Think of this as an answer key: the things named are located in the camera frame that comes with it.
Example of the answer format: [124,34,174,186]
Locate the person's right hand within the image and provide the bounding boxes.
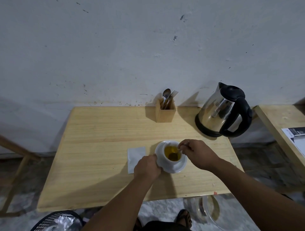
[178,139,221,172]

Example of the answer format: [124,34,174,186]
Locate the person's left hand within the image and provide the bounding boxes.
[133,154,162,183]

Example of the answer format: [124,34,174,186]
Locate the white ceramic cup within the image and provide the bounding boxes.
[156,140,183,168]

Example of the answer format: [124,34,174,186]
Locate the metal teaspoon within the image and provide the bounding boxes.
[168,146,184,161]

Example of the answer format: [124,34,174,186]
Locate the person's left forearm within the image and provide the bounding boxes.
[81,175,163,231]

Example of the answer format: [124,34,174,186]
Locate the person's right forearm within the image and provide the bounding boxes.
[209,158,305,231]

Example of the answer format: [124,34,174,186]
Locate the yellow tea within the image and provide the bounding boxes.
[164,146,181,162]

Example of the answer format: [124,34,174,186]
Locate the white paper napkin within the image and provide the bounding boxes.
[127,147,146,174]

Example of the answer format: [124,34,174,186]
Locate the white saucer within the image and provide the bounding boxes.
[155,142,188,174]

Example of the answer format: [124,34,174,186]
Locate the wooden cutlery holder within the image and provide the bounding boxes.
[155,99,176,123]

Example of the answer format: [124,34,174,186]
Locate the silver fork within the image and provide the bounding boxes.
[164,90,179,110]

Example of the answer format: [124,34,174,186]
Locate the silver spoon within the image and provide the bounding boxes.
[162,89,171,110]

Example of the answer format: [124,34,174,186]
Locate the clear glass jug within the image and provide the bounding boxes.
[197,195,230,231]

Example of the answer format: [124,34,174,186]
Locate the person's foot in sandal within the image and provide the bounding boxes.
[176,209,193,229]

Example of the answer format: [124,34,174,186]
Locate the person's dark shorts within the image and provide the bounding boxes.
[142,221,191,231]

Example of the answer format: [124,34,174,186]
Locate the light wooden side table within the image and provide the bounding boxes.
[253,104,305,172]

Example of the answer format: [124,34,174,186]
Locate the silver foil packet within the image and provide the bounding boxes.
[54,214,76,231]

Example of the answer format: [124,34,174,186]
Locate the white printed booklet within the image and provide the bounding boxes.
[281,127,305,158]

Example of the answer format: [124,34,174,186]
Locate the black mesh basket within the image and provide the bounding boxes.
[30,210,84,231]

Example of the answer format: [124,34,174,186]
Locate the steel electric kettle black handle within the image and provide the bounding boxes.
[195,82,253,138]

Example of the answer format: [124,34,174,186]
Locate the wooden frame stand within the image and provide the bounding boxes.
[0,134,41,217]

